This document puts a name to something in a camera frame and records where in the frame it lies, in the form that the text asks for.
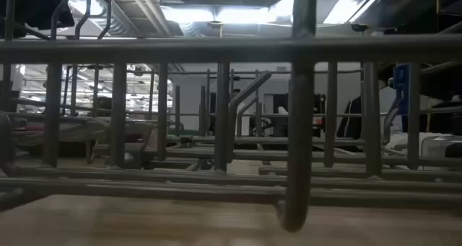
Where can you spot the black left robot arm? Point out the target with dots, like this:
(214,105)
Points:
(32,8)

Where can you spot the ceiling light panel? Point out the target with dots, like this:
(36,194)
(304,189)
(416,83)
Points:
(231,15)

